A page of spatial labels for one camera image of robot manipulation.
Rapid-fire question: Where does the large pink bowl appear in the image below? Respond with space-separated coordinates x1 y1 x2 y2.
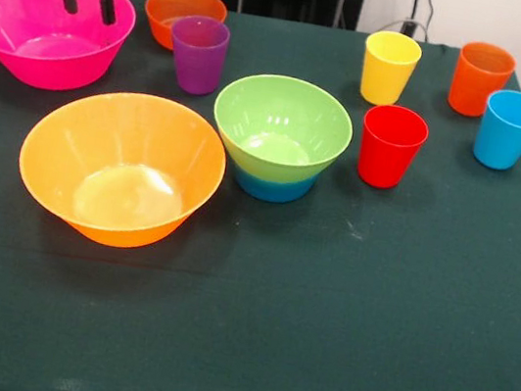
0 0 140 102

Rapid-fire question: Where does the purple cup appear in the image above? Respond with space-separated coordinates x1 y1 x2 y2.
162 11 234 100

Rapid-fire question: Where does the large orange bowl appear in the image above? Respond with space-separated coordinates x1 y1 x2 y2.
7 75 236 263

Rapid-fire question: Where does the green bowl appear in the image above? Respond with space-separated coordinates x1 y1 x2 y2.
203 66 360 194

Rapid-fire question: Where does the blue bowl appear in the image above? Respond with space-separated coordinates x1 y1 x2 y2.
228 160 320 210

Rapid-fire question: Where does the small dark orange bowl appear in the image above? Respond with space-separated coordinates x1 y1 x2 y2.
138 0 231 59

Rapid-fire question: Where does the yellow cup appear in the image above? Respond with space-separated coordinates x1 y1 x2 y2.
355 27 425 112

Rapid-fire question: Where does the red cup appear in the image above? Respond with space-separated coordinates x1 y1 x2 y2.
353 100 434 196

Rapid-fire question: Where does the dark green table cloth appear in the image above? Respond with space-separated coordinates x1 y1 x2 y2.
0 0 521 391

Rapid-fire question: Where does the orange cup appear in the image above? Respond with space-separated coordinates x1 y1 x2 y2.
446 37 520 123

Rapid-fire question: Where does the blue cup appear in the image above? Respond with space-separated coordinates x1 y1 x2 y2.
469 86 521 174

